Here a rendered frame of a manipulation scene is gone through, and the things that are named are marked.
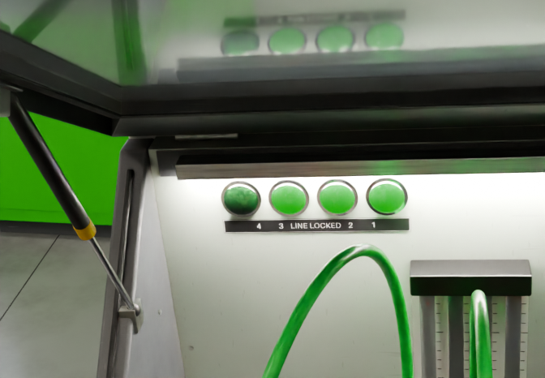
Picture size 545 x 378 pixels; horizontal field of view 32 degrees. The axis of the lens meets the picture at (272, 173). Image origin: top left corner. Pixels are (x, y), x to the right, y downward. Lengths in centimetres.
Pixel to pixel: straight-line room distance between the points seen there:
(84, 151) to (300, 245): 270
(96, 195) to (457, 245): 286
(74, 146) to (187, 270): 264
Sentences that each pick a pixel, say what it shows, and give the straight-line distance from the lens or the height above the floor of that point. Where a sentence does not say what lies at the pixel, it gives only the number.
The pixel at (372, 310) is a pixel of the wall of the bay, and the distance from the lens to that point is 127.
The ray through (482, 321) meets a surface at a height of 138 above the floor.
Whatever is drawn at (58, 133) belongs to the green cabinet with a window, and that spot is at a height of 49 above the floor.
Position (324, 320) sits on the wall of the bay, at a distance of 128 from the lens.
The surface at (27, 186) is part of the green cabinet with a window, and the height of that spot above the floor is 25.
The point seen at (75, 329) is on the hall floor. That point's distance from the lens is 355.
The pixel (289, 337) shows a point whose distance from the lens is 90.
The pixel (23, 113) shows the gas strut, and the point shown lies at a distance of 88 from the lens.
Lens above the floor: 193
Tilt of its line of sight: 26 degrees down
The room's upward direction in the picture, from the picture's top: 6 degrees counter-clockwise
